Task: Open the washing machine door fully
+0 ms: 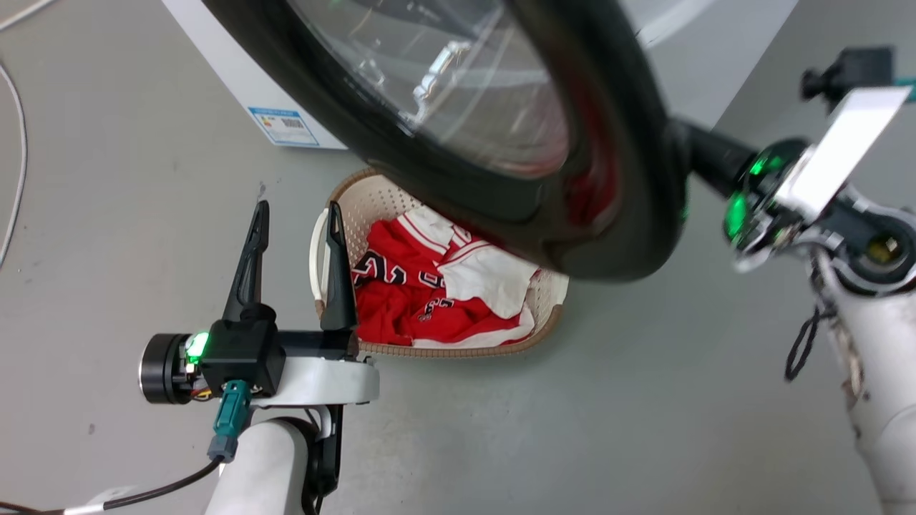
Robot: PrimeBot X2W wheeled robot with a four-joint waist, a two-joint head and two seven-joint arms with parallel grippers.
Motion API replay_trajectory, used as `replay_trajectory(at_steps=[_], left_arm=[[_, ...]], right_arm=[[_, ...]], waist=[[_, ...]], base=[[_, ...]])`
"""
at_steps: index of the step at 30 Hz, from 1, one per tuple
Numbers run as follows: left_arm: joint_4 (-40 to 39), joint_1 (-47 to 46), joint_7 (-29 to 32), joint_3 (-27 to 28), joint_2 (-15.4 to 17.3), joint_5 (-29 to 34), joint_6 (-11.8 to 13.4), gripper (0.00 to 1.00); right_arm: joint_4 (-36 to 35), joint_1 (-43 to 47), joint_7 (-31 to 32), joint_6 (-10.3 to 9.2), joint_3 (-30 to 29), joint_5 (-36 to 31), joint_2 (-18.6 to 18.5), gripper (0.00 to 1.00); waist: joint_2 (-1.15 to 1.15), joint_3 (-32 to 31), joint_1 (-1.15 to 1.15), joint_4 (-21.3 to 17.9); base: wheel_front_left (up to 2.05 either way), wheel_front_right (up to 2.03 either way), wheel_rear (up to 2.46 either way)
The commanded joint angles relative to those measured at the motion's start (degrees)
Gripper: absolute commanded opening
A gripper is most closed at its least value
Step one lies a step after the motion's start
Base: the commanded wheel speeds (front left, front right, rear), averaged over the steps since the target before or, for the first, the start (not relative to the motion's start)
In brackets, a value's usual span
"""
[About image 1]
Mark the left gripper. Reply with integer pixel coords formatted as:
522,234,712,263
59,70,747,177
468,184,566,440
140,200,381,411

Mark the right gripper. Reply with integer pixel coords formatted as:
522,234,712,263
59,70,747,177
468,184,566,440
673,119,849,275

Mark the black round washing machine door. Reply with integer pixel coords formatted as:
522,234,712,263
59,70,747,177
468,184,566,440
203,0,692,283

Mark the white washing machine body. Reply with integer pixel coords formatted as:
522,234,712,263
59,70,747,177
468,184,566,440
161,0,799,151

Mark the red basketball jersey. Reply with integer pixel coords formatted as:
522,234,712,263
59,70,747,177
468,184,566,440
350,206,537,350

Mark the beige perforated laundry basket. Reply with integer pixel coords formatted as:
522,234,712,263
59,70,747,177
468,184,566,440
309,167,571,359

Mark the blue white energy label sticker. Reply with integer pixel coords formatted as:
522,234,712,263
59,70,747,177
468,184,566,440
248,107,321,148

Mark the white garment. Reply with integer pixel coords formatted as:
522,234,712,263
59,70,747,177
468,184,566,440
437,243,542,320

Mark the teal cable connector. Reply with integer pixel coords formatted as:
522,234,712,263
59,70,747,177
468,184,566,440
207,380,253,464

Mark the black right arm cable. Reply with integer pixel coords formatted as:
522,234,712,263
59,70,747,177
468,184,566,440
784,304,837,383

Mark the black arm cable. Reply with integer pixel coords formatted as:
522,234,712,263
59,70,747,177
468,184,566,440
0,458,224,515
784,304,837,383

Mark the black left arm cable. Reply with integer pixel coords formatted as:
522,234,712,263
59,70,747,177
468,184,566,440
0,458,224,515

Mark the long white floor cable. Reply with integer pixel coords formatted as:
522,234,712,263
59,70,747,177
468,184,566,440
0,63,29,270

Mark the short white floor cable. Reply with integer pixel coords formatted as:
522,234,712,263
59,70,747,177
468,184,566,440
0,0,57,34

